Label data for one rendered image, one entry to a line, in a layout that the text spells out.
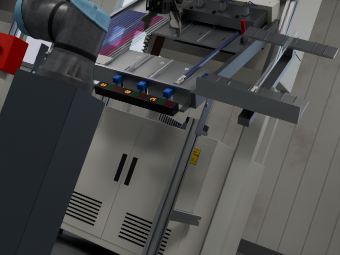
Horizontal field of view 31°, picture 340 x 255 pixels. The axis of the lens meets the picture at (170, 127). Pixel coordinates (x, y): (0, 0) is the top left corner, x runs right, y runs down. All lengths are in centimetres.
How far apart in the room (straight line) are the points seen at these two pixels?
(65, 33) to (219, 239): 90
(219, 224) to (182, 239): 34
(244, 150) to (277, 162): 355
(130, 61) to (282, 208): 344
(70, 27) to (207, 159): 100
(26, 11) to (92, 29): 20
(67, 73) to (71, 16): 15
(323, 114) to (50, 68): 431
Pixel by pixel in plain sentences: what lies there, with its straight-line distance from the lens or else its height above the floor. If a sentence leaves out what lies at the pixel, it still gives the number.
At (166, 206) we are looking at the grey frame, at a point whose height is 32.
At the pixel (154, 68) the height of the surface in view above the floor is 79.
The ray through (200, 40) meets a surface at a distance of 253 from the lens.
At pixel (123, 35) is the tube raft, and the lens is 259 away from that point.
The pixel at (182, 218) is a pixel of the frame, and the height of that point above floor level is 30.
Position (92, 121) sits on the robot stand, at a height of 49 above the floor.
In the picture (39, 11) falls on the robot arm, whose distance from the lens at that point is 167.
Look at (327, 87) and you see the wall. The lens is 573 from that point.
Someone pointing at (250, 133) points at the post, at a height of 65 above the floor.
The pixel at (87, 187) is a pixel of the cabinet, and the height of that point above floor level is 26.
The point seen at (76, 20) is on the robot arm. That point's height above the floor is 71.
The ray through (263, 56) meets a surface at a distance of 279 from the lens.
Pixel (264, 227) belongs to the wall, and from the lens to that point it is 561.
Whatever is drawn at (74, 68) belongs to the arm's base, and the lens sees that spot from 157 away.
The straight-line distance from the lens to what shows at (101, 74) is 235.
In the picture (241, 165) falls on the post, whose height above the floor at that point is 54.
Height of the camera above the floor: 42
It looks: 4 degrees up
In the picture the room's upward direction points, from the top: 20 degrees clockwise
